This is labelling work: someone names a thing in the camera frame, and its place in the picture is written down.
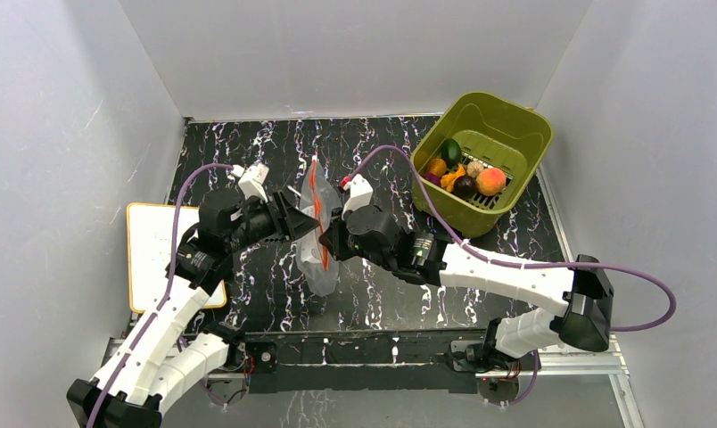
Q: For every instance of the small orange fruit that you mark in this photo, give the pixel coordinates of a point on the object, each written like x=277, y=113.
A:
x=437, y=167

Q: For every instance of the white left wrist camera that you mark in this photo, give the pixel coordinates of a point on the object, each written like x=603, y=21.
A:
x=251, y=180

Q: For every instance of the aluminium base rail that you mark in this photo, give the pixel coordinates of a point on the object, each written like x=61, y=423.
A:
x=418, y=360

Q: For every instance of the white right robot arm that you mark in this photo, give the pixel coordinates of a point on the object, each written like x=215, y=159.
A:
x=572, y=306

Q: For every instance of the magenta purple food piece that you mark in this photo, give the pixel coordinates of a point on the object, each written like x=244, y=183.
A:
x=432, y=178

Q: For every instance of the beige walnut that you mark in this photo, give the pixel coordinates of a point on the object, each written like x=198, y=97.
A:
x=474, y=168

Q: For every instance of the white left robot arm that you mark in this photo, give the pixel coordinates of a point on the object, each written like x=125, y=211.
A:
x=139, y=383

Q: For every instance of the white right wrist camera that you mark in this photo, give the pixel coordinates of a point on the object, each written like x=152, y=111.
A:
x=359, y=193

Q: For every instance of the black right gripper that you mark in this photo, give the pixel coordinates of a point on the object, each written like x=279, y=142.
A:
x=341, y=235

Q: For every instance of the dark green avocado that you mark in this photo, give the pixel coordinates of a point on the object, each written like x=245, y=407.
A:
x=451, y=152

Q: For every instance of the clear zip bag red zipper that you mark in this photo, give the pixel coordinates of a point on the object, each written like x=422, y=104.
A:
x=318, y=200

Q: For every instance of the dark purple plum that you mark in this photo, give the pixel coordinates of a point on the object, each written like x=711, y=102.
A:
x=465, y=187

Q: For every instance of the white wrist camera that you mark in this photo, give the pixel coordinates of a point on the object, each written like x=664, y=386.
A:
x=359, y=193
x=251, y=180

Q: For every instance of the orange peach fruit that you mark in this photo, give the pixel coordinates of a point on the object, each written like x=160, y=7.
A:
x=491, y=181

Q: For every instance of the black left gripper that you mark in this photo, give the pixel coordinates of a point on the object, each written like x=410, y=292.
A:
x=297, y=224

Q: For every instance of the olive green plastic basket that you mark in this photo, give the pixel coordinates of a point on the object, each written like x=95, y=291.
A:
x=498, y=134

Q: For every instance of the white board orange rim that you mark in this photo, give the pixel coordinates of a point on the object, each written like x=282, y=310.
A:
x=149, y=229

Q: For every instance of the yellow orange food piece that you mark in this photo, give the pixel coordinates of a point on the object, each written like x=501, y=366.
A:
x=447, y=181

